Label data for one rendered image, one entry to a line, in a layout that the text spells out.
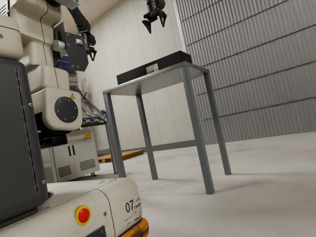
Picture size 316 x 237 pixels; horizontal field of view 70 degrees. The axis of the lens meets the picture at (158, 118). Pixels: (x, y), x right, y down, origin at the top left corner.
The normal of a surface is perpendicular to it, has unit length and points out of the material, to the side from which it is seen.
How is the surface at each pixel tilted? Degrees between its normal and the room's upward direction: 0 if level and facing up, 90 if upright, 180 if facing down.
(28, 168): 90
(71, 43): 90
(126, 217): 90
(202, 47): 90
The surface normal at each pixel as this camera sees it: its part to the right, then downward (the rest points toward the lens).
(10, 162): 0.83, -0.19
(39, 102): -0.54, -0.07
